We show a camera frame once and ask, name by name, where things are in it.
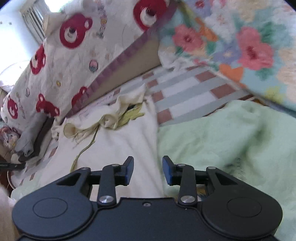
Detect cream baby garment green trim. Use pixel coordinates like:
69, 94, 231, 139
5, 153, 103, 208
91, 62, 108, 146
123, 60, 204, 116
40, 85, 164, 198

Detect checkered bed sheet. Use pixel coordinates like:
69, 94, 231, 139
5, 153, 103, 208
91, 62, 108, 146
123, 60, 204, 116
9, 64, 255, 195

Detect light green blanket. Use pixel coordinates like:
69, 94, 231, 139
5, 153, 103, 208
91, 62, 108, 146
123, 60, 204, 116
10, 99, 296, 241

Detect black folded garment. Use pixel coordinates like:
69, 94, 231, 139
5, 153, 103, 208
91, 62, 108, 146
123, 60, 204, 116
18, 118, 54, 163

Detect grey folded garment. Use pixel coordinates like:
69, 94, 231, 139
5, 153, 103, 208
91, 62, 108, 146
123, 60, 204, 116
14, 113, 47, 157

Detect plush bunny toy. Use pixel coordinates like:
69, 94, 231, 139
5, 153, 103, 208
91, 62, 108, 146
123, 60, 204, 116
1, 126, 20, 151

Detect white quilt red bears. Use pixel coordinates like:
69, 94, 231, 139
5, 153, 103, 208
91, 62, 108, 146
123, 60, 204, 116
1, 1, 170, 128

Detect floral blanket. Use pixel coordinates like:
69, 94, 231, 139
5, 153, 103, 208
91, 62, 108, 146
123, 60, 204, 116
158, 1, 295, 110

